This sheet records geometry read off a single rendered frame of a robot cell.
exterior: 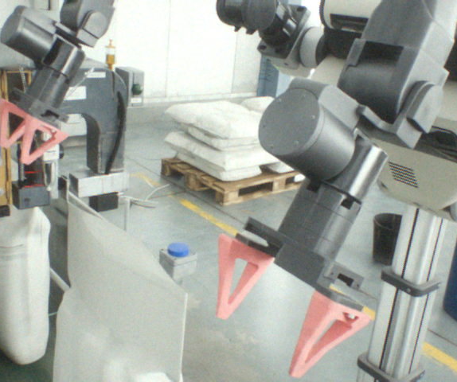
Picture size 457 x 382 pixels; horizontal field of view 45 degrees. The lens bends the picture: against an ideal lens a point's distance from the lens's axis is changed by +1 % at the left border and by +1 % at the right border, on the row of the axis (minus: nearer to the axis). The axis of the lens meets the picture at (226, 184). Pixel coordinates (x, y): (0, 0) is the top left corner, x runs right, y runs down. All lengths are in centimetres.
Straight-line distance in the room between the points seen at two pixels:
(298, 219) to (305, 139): 9
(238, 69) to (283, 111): 661
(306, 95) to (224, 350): 223
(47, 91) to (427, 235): 86
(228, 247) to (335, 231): 10
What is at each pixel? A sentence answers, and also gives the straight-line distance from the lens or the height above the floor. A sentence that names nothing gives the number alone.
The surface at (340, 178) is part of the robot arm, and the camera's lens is 48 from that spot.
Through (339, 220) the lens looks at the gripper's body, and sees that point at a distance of 48.
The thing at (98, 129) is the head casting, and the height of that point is 119.
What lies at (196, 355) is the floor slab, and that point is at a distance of 257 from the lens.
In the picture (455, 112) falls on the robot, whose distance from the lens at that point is 100.
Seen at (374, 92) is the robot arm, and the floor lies 148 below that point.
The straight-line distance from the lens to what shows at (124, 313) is 119.
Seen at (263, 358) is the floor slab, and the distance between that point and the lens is 260.
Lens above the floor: 156
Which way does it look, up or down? 20 degrees down
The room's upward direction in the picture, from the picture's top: 6 degrees clockwise
